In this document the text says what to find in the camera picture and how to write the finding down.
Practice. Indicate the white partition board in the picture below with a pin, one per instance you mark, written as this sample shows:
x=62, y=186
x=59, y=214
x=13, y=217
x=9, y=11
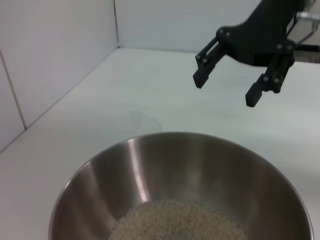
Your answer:
x=162, y=22

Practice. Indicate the stainless steel mixing bowl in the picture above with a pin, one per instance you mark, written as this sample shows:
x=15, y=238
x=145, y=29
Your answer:
x=200, y=170

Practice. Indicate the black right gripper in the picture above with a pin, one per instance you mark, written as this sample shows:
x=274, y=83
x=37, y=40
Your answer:
x=262, y=37

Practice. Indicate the clear plastic measuring cup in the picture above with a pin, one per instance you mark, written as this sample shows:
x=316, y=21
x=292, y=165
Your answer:
x=146, y=125

